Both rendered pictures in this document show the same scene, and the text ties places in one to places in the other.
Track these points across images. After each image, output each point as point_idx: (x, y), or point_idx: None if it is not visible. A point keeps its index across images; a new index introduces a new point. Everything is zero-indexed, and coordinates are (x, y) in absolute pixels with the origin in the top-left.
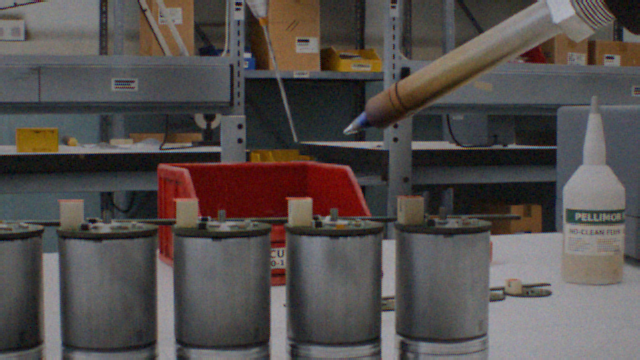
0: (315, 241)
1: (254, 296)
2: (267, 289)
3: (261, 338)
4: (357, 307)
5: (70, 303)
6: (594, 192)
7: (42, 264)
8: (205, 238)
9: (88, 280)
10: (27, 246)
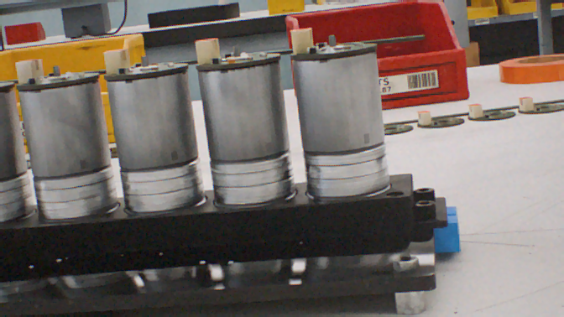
0: (211, 75)
1: (168, 126)
2: (183, 119)
3: (180, 160)
4: (252, 129)
5: (28, 142)
6: None
7: (13, 113)
8: (120, 81)
9: (36, 123)
10: None
